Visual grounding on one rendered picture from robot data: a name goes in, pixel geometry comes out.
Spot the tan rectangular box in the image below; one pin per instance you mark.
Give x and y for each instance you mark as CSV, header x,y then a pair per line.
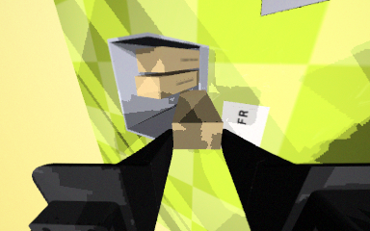
x,y
164,84
166,59

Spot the brown cardboard box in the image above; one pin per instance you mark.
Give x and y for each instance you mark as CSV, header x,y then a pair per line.
x,y
196,123

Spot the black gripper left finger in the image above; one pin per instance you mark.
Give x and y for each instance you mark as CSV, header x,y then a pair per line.
x,y
136,183

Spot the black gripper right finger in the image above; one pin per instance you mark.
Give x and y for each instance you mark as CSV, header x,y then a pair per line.
x,y
273,191

